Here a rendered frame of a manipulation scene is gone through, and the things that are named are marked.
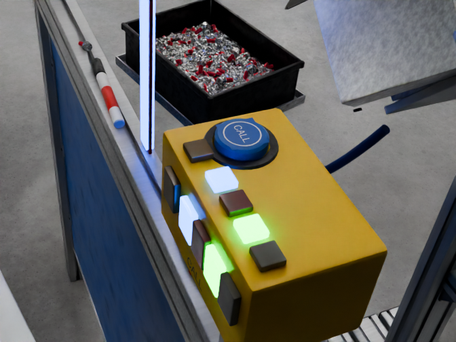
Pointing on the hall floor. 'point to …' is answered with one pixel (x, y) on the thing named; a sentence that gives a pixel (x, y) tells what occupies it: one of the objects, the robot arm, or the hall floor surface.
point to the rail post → (55, 144)
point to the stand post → (429, 282)
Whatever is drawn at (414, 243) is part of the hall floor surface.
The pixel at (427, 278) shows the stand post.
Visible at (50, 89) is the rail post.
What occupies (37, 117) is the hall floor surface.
